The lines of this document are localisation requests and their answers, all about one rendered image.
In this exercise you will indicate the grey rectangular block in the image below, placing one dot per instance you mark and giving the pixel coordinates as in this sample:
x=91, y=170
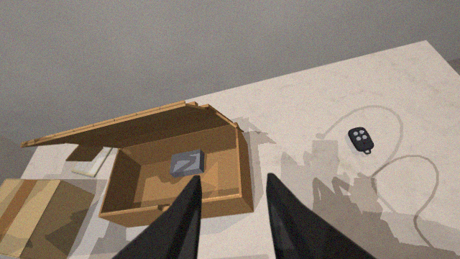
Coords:
x=187, y=163

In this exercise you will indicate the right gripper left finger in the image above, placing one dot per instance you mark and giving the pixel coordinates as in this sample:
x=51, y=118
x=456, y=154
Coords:
x=175, y=233

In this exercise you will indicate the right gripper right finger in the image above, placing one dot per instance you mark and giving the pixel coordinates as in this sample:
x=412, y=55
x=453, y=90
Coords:
x=312, y=237

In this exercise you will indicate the black key fob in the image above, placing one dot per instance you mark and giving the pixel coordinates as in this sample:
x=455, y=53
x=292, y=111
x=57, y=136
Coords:
x=361, y=139

